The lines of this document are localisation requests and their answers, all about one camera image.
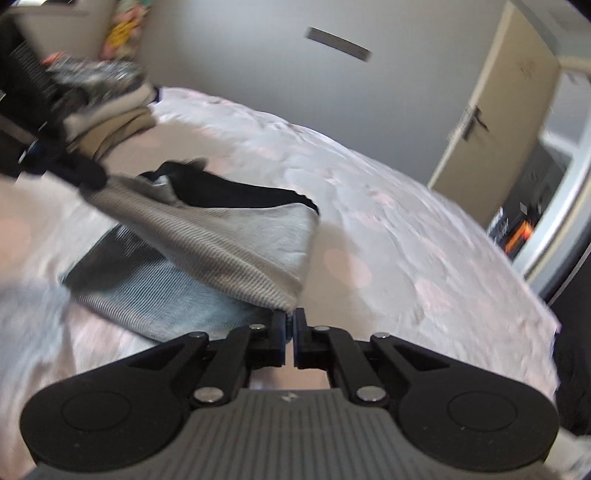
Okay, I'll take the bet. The grey black raglan shirt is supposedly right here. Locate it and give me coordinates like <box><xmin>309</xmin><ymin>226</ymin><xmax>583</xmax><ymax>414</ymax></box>
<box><xmin>63</xmin><ymin>159</ymin><xmax>320</xmax><ymax>342</ymax></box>

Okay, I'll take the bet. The stack of folded clothes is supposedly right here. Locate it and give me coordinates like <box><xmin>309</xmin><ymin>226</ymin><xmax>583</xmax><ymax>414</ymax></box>
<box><xmin>64</xmin><ymin>82</ymin><xmax>159</xmax><ymax>161</ymax></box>

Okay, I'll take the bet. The dark floral folded garment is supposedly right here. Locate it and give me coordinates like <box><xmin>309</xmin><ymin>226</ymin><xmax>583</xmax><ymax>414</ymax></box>
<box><xmin>46</xmin><ymin>56</ymin><xmax>147</xmax><ymax>98</ymax></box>

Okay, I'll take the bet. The pink dotted bed sheet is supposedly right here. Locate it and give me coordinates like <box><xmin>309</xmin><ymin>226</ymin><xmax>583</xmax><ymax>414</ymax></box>
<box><xmin>1</xmin><ymin>88</ymin><xmax>558</xmax><ymax>479</ymax></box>

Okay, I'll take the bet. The plush toy column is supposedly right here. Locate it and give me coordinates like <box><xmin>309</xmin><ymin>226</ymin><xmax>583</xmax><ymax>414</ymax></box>
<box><xmin>100</xmin><ymin>0</ymin><xmax>153</xmax><ymax>61</ymax></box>

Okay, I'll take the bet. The beige bedroom door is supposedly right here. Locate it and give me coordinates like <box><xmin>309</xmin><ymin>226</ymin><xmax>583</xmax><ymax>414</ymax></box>
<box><xmin>429</xmin><ymin>1</ymin><xmax>561</xmax><ymax>227</ymax></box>

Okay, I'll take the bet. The orange chair in hallway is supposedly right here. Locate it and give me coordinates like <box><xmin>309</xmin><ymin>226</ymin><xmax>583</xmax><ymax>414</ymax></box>
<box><xmin>504</xmin><ymin>220</ymin><xmax>534</xmax><ymax>256</ymax></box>

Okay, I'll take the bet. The black sliding wardrobe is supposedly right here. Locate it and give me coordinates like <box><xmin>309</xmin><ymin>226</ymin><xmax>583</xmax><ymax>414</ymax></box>
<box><xmin>551</xmin><ymin>253</ymin><xmax>591</xmax><ymax>436</ymax></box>

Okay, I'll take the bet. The black door handle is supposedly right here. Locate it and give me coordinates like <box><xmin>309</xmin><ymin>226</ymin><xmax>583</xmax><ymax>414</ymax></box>
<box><xmin>462</xmin><ymin>106</ymin><xmax>489</xmax><ymax>141</ymax></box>

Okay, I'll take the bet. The grey wall switch panel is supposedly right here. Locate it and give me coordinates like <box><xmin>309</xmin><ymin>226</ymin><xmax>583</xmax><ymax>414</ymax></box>
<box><xmin>305</xmin><ymin>27</ymin><xmax>372</xmax><ymax>62</ymax></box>

